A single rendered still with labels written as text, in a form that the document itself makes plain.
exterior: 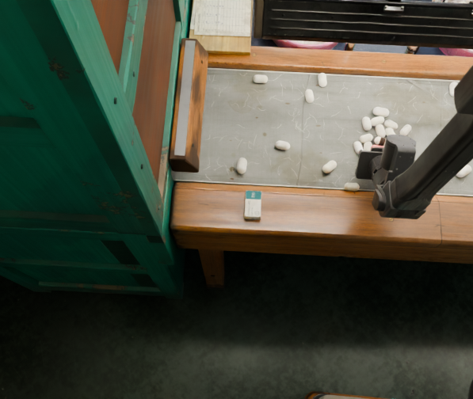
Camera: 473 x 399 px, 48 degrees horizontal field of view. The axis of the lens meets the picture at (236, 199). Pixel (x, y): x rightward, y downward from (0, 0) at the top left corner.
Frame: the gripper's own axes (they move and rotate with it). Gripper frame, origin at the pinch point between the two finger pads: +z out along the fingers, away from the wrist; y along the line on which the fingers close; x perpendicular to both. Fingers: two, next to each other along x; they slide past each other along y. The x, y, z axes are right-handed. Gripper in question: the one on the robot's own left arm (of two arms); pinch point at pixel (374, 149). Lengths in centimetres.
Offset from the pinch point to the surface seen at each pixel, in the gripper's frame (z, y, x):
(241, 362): 15, 26, 87
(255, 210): -15.3, 26.4, 9.1
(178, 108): -5.6, 44.1, -9.1
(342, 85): 14.0, 6.9, -10.2
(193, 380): 9, 42, 91
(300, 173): -4.1, 16.5, 5.4
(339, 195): -9.9, 8.1, 7.4
